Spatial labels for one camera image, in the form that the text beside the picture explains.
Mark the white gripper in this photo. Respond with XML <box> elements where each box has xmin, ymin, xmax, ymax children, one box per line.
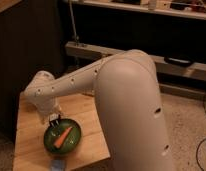
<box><xmin>38</xmin><ymin>106</ymin><xmax>61</xmax><ymax>124</ymax></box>

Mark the black and white eraser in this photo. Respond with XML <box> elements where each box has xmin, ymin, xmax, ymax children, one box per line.
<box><xmin>49</xmin><ymin>114</ymin><xmax>61</xmax><ymax>127</ymax></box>

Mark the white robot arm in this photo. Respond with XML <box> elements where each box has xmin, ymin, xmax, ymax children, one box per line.
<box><xmin>24</xmin><ymin>49</ymin><xmax>176</xmax><ymax>171</ymax></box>

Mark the green plate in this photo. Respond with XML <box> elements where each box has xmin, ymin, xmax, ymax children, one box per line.
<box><xmin>43</xmin><ymin>119</ymin><xmax>82</xmax><ymax>155</ymax></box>

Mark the orange carrot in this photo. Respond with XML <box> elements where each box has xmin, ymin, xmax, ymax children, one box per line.
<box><xmin>54</xmin><ymin>127</ymin><xmax>71</xmax><ymax>148</ymax></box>

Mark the thin metal rod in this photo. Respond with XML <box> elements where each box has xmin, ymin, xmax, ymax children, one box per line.
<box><xmin>68</xmin><ymin>0</ymin><xmax>79</xmax><ymax>46</ymax></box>

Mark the grey metal beam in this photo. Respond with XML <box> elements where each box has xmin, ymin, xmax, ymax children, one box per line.
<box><xmin>65</xmin><ymin>41</ymin><xmax>206</xmax><ymax>81</ymax></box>

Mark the wooden shelf with clutter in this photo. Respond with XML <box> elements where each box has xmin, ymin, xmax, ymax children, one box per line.
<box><xmin>72</xmin><ymin>0</ymin><xmax>206</xmax><ymax>21</ymax></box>

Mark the black handle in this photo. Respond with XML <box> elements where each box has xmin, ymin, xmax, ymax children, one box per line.
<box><xmin>164</xmin><ymin>57</ymin><xmax>194</xmax><ymax>67</ymax></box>

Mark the black floor cable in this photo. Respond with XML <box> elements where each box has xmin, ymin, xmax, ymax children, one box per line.
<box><xmin>195</xmin><ymin>96</ymin><xmax>206</xmax><ymax>171</ymax></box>

